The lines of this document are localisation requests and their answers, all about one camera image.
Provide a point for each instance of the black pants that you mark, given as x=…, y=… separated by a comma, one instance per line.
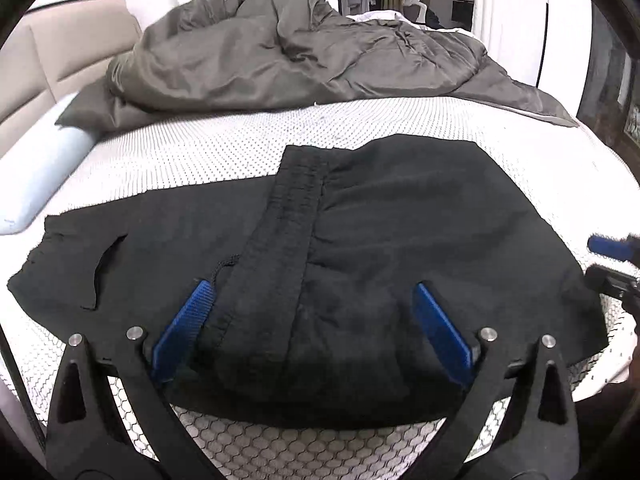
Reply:
x=375, y=220

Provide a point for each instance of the white bedding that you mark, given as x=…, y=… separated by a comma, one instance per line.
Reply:
x=380, y=16

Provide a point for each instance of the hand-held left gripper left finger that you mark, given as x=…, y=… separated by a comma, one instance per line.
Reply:
x=182, y=325

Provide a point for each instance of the beige padded headboard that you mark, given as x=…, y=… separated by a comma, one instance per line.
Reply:
x=65, y=45

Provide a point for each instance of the light blue pillow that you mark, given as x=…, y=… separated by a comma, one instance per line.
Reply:
x=45, y=170

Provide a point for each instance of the grey duvet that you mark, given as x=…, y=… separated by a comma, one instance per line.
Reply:
x=275, y=60

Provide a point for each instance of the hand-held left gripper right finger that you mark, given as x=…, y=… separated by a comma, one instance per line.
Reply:
x=442, y=330

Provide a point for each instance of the dark wooden cabinet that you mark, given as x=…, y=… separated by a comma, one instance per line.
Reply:
x=607, y=85

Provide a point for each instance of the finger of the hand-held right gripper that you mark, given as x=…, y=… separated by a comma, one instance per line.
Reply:
x=615, y=284
x=607, y=246

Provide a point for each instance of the white patterned mattress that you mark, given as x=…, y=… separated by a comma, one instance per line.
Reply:
x=200, y=135

